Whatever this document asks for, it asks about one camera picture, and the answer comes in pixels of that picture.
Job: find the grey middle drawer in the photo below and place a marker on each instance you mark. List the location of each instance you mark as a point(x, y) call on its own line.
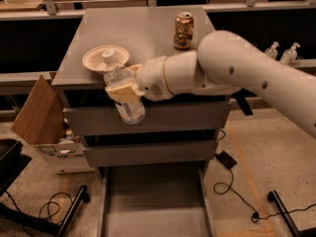
point(151, 153)

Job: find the black bin left edge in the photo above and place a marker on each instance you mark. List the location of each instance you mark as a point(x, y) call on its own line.
point(12, 162)

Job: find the left clear sanitizer pump bottle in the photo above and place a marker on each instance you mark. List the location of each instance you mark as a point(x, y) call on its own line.
point(272, 52)

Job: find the grey top drawer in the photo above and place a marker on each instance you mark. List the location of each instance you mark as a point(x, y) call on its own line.
point(158, 117)

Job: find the open cardboard box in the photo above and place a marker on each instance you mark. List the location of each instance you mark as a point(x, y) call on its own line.
point(42, 124)

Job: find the black stand leg right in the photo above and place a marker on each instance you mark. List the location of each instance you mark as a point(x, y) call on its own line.
point(274, 198)

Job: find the right clear sanitizer pump bottle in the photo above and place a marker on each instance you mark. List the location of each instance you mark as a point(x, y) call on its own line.
point(289, 55)

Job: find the clear sanitizer pump bottle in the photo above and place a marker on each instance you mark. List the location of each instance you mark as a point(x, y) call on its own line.
point(289, 55)
point(272, 52)

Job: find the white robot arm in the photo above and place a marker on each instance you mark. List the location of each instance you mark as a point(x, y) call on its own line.
point(222, 64)

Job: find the black power adapter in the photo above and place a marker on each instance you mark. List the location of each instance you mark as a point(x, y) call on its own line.
point(226, 160)

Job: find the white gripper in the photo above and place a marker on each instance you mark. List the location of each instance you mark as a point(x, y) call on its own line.
point(152, 79)

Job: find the grey open bottom drawer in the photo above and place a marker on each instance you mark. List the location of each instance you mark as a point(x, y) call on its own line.
point(158, 200)

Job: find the crushed golden soda can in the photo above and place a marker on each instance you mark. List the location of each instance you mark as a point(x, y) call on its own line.
point(184, 30)

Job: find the black stand leg left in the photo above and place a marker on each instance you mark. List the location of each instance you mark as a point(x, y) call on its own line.
point(43, 222)

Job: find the black stand leg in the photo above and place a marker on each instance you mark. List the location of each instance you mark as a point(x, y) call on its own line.
point(274, 198)
point(43, 222)

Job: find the clear plastic bottle white cap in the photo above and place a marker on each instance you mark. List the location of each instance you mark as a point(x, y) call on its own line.
point(130, 112)

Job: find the grey drawer cabinet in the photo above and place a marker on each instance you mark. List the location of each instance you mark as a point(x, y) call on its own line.
point(145, 33)

